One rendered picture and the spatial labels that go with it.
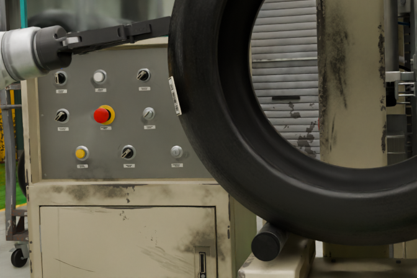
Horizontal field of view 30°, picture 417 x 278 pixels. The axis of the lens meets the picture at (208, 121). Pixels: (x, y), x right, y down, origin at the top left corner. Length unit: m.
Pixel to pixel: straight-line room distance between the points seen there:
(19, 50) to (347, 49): 0.61
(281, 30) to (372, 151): 9.35
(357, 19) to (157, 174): 0.75
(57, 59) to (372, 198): 0.58
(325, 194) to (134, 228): 0.93
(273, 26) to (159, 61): 8.91
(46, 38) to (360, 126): 0.62
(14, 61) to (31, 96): 0.74
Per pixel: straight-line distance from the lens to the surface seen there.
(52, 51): 1.36
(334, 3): 1.54
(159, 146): 2.02
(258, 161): 1.16
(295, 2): 10.81
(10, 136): 5.08
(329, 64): 1.53
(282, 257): 1.29
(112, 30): 1.31
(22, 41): 1.37
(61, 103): 2.10
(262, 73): 10.92
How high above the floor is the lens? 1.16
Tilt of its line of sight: 3 degrees down
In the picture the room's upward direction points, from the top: 2 degrees counter-clockwise
